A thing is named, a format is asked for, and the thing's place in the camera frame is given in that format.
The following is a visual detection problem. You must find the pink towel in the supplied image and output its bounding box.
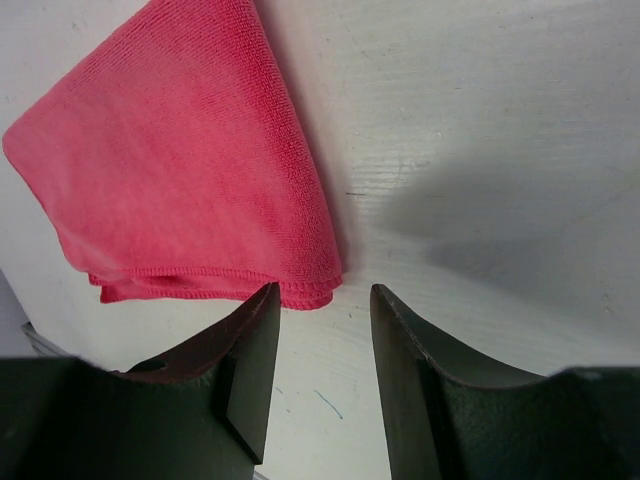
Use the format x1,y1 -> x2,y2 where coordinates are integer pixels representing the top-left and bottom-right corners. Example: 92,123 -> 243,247
2,1 -> 342,310

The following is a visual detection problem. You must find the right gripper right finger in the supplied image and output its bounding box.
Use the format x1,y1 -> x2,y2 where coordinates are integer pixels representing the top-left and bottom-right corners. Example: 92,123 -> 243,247
370,284 -> 639,479

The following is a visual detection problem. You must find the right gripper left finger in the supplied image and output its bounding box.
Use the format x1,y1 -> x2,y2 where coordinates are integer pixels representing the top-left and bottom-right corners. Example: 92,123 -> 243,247
1,283 -> 281,479

